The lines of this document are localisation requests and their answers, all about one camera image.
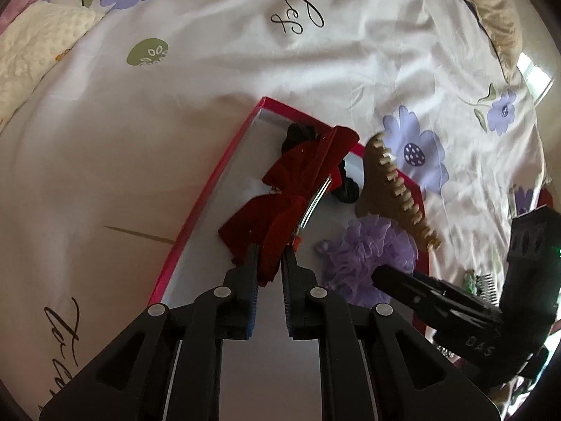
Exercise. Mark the cream textured pillow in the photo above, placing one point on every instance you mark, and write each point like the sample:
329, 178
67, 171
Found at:
35, 48

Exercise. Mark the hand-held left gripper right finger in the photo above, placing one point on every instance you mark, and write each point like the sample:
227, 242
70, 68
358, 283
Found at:
287, 302

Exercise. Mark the beige pillow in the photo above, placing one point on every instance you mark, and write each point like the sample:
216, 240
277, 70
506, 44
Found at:
491, 4

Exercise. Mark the white floral bedsheet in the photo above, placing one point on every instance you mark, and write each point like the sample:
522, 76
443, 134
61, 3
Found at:
175, 96

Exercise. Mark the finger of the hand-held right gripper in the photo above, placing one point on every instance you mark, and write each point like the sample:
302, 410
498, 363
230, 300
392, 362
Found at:
407, 285

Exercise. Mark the purple organza scrunchie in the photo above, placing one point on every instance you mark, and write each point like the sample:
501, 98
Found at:
368, 245

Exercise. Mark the black toothed hair clip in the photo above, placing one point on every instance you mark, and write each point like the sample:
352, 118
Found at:
486, 287

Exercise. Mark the red velvet bow hair clip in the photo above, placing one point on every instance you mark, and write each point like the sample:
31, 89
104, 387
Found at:
289, 171

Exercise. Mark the black scrunchie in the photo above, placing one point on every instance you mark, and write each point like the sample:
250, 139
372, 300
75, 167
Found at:
348, 188

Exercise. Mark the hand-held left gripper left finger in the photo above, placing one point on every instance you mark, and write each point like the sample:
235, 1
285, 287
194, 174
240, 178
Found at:
252, 302

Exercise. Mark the red shallow cardboard box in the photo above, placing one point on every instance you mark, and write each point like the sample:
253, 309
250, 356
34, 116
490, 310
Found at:
228, 184

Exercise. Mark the beige hair claw clip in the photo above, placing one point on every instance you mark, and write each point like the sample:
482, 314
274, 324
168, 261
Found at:
377, 193

